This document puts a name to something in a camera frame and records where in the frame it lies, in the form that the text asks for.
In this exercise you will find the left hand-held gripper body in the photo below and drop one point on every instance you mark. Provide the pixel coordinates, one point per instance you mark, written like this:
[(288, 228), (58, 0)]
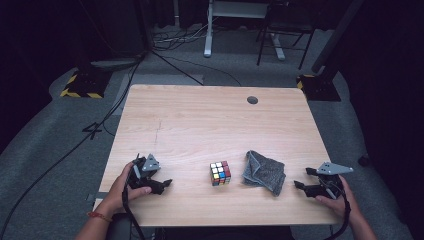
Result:
[(145, 181)]

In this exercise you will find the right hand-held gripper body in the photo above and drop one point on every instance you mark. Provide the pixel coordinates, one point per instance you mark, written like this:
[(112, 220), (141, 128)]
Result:
[(331, 188)]

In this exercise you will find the grey cloth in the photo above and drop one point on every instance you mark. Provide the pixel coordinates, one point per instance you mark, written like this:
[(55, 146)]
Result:
[(265, 173)]

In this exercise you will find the multicoloured puzzle cube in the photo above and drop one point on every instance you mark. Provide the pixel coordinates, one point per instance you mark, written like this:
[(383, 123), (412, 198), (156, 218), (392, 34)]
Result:
[(220, 173)]

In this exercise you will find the person's right hand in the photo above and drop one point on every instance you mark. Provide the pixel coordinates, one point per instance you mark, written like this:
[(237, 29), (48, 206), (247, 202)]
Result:
[(346, 208)]

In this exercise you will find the person's left hand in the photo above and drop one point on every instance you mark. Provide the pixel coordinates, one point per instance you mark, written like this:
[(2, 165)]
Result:
[(116, 198)]

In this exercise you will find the small black floor object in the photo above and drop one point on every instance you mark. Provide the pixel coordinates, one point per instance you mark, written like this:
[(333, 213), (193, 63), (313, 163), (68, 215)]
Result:
[(363, 161)]

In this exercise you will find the grey tape piece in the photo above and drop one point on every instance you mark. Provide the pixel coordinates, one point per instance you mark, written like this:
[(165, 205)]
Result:
[(101, 195)]

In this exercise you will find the person's dark clothing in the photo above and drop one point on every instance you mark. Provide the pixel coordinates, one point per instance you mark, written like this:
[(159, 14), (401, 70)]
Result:
[(223, 233)]

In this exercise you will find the black yellow striped stand base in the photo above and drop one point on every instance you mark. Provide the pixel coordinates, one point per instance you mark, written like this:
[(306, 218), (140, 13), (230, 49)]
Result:
[(85, 85), (320, 88)]

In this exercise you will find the grey table grommet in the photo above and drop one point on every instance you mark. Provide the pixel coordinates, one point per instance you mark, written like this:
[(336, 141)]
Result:
[(252, 100)]

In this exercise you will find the dark slanted pole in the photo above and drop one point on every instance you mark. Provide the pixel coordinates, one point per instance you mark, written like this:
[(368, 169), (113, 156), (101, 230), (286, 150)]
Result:
[(336, 33)]

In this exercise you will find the black chair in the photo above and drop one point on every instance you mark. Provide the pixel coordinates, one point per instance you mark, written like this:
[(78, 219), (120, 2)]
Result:
[(286, 23)]

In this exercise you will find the white desk frame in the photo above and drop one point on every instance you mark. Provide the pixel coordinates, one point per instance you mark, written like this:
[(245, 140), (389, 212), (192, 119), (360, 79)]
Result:
[(208, 36)]

